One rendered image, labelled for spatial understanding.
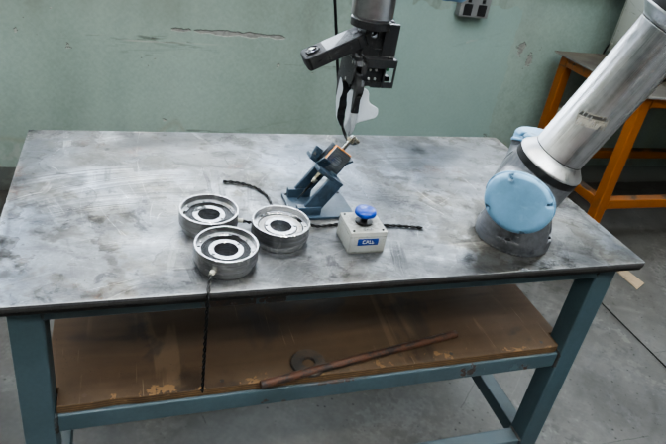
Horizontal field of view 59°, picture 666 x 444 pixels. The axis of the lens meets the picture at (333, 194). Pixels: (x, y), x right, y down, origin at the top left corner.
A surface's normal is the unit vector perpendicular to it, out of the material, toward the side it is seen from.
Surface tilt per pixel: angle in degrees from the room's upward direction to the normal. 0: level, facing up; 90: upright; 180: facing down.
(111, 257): 0
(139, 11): 90
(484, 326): 0
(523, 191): 97
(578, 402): 0
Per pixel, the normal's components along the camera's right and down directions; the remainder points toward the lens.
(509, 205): -0.50, 0.47
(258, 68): 0.28, 0.50
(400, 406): 0.14, -0.86
